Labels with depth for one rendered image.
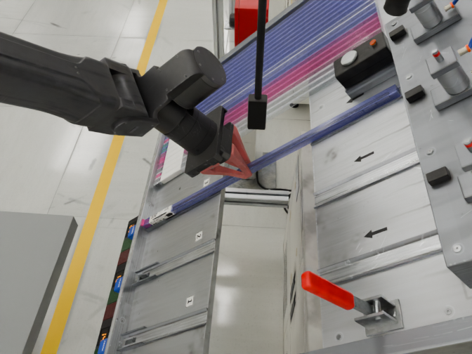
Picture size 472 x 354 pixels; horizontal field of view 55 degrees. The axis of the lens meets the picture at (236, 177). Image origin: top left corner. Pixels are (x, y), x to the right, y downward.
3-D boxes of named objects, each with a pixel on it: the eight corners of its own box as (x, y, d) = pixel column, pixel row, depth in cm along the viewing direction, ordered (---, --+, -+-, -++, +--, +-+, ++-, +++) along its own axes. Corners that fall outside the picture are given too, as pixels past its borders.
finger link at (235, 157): (266, 144, 72) (225, 110, 67) (265, 179, 67) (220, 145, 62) (235, 161, 76) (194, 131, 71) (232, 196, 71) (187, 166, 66)
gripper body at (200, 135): (230, 111, 68) (194, 81, 64) (225, 162, 62) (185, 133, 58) (201, 130, 72) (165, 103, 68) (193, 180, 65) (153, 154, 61)
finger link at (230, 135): (266, 148, 71) (224, 114, 66) (265, 184, 67) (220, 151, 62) (234, 166, 75) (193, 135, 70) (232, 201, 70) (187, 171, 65)
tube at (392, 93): (146, 229, 85) (142, 226, 84) (147, 223, 85) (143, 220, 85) (400, 96, 57) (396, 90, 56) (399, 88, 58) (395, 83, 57)
